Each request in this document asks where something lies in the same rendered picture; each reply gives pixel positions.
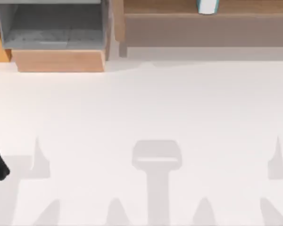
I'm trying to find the grey pierced open drawer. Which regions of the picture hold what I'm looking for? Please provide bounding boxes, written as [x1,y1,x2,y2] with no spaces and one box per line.
[0,0,113,62]

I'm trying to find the pale wooden drawer front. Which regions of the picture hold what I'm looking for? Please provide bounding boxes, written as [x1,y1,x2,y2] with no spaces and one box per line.
[11,48,107,73]

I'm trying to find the wooden open shelf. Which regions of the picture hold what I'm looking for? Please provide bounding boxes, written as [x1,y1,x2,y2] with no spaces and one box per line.
[112,0,283,58]

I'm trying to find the white and teal book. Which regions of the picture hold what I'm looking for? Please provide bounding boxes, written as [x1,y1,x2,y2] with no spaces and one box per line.
[196,0,219,15]

